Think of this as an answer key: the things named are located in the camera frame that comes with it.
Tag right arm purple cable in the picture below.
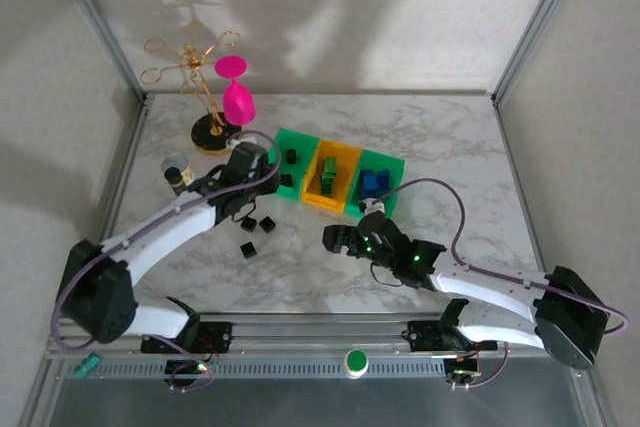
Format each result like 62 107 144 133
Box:
372 178 630 391

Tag perforated metal cable tray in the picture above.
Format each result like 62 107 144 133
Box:
64 356 447 381

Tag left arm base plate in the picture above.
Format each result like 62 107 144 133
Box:
140 320 234 354

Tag aluminum frame post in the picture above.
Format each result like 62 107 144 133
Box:
491 0 587 104
47 0 151 104

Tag gold wire glass rack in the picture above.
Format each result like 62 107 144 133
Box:
139 21 246 156

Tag green plastic storage bin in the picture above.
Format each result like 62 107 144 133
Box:
347 148 406 218
269 127 321 202

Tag small black bottle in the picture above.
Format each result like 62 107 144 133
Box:
163 166 190 198

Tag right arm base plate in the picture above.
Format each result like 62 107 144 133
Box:
399 319 499 353

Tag pink wine glass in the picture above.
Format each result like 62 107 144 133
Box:
214 54 258 126

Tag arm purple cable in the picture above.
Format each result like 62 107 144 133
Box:
372 178 630 391
52 130 282 352

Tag aluminum extrusion rail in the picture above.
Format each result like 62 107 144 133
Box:
47 314 587 359

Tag green push button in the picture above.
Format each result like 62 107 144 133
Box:
343 348 370 379

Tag teal plug connector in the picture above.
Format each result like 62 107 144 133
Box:
73 352 101 379

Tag silver tin can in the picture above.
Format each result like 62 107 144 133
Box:
160 153 195 186

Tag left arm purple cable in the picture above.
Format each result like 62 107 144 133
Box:
52 130 282 352

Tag yellow plastic storage bin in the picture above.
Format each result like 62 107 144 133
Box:
301 139 362 212

